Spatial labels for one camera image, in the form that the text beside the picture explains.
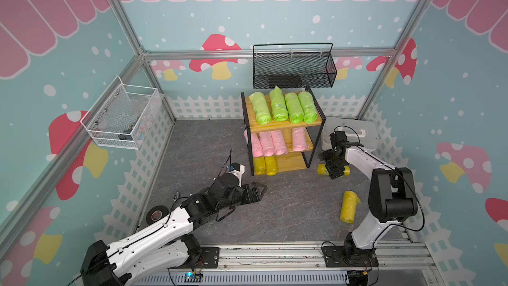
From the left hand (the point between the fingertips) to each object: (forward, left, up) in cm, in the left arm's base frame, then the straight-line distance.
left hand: (259, 193), depth 74 cm
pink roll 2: (+20, -3, +5) cm, 21 cm away
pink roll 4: (+23, -17, +5) cm, 29 cm away
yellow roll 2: (+18, -30, -12) cm, 37 cm away
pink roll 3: (+19, -8, +5) cm, 22 cm away
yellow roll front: (+19, -6, -12) cm, 23 cm away
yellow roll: (+19, 0, -11) cm, 22 cm away
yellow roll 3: (-1, -38, -12) cm, 40 cm away
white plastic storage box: (+35, -51, -3) cm, 61 cm away
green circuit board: (-25, +24, -19) cm, 40 cm away
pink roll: (+18, +1, +5) cm, 19 cm away
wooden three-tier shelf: (+18, -8, +18) cm, 26 cm away
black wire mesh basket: (+56, -15, +19) cm, 62 cm away
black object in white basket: (+12, +46, +17) cm, 51 cm away
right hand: (+21, -31, -11) cm, 39 cm away
